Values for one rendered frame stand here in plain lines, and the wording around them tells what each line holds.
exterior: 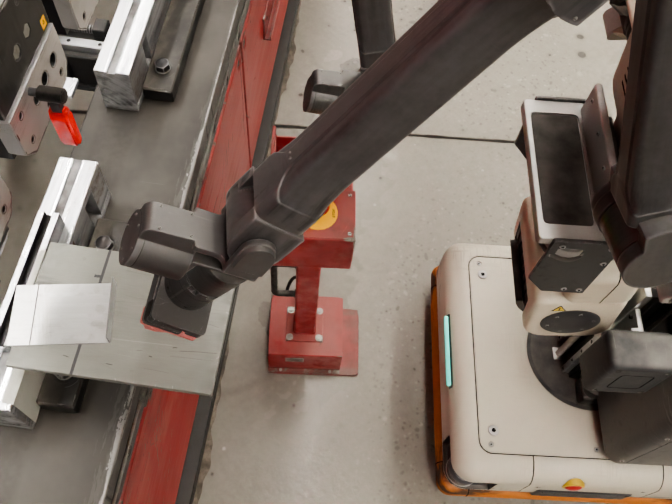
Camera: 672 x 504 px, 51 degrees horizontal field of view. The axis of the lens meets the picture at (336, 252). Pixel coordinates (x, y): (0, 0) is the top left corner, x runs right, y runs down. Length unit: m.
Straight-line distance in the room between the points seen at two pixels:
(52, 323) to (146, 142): 0.41
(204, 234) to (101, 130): 0.63
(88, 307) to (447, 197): 1.50
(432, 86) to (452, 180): 1.76
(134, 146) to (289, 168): 0.67
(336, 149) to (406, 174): 1.71
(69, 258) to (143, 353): 0.18
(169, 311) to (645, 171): 0.50
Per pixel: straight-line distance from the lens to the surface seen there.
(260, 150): 2.25
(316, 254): 1.30
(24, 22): 0.86
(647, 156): 0.70
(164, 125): 1.28
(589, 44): 2.87
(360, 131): 0.58
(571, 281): 1.13
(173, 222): 0.68
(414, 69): 0.55
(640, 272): 0.79
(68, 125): 0.89
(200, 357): 0.93
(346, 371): 1.96
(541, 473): 1.72
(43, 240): 1.05
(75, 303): 0.99
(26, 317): 1.00
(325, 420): 1.93
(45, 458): 1.07
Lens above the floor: 1.87
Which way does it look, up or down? 62 degrees down
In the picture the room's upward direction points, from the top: 8 degrees clockwise
